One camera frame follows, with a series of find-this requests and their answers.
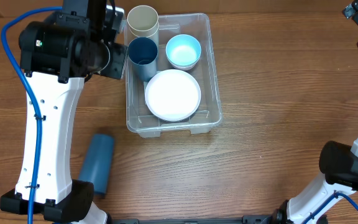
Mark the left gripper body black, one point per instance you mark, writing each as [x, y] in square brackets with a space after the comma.
[111, 60]

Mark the beige cup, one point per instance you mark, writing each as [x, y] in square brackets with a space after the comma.
[143, 22]

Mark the blue cup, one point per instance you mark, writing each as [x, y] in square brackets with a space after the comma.
[97, 163]
[143, 54]

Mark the light blue bowl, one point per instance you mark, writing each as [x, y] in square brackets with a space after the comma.
[183, 49]

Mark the pink plate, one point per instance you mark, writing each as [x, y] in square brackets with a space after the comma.
[172, 95]

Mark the grey bowl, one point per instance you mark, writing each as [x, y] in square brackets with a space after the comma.
[183, 67]

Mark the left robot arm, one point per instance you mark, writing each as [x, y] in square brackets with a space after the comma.
[58, 56]

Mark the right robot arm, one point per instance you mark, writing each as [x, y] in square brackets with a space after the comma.
[337, 179]

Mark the clear plastic storage bin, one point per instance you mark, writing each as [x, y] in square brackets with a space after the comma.
[209, 114]

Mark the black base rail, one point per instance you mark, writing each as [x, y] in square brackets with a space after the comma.
[246, 219]

